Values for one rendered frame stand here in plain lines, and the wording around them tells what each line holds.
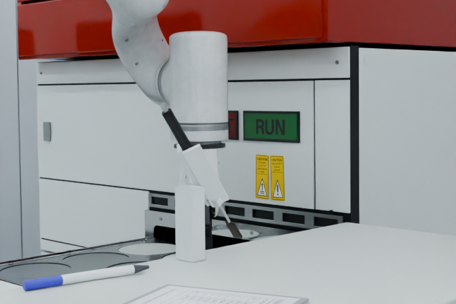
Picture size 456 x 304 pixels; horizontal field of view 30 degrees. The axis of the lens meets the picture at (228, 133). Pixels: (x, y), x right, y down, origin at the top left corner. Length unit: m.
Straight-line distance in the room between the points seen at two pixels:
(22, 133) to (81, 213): 3.01
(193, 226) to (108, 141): 0.71
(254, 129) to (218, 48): 0.20
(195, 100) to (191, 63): 0.05
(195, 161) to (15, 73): 3.85
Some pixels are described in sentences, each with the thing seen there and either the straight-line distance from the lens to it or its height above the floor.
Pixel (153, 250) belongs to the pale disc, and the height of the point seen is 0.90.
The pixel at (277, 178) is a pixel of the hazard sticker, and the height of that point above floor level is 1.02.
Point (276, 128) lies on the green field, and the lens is 1.33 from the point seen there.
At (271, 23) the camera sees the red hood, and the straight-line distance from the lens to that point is 1.27.
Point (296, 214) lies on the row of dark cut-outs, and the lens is 1.32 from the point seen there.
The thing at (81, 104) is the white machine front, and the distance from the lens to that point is 1.72.
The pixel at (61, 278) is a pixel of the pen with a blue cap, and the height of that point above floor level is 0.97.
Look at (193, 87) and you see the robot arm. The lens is 1.19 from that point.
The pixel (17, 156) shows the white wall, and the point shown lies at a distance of 4.78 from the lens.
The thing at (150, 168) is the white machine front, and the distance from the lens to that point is 1.55.
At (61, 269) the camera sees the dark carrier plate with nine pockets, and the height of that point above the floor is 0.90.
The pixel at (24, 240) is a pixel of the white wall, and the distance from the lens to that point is 4.80.
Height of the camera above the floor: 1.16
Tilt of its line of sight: 3 degrees down
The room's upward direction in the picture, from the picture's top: 1 degrees counter-clockwise
